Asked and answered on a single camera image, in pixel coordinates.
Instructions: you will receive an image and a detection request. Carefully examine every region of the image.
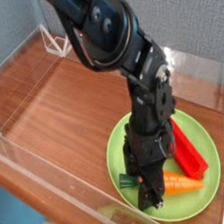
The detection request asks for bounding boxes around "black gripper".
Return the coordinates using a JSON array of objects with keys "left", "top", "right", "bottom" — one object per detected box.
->
[{"left": 120, "top": 118, "right": 183, "bottom": 213}]

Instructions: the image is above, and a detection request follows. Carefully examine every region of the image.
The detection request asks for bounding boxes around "orange toy carrot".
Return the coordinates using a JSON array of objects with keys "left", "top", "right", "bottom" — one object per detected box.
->
[{"left": 119, "top": 171, "right": 204, "bottom": 194}]

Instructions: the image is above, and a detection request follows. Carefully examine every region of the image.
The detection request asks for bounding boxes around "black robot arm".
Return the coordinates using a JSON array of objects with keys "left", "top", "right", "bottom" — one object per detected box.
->
[{"left": 46, "top": 0, "right": 176, "bottom": 211}]

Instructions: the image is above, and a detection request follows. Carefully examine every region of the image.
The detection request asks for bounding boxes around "green plate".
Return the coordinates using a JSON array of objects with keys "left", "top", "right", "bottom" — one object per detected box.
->
[{"left": 106, "top": 110, "right": 221, "bottom": 222}]

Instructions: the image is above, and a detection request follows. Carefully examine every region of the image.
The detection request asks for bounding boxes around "red plastic block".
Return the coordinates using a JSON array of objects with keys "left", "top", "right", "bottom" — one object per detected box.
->
[{"left": 171, "top": 119, "right": 209, "bottom": 180}]

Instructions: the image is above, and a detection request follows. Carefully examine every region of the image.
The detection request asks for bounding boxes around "clear acrylic enclosure wall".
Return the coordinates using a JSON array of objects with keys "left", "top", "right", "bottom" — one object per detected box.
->
[{"left": 0, "top": 27, "right": 224, "bottom": 224}]

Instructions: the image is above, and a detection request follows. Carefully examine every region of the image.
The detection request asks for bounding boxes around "clear acrylic corner bracket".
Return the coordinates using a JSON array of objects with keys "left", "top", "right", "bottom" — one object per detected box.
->
[{"left": 40, "top": 25, "right": 72, "bottom": 57}]

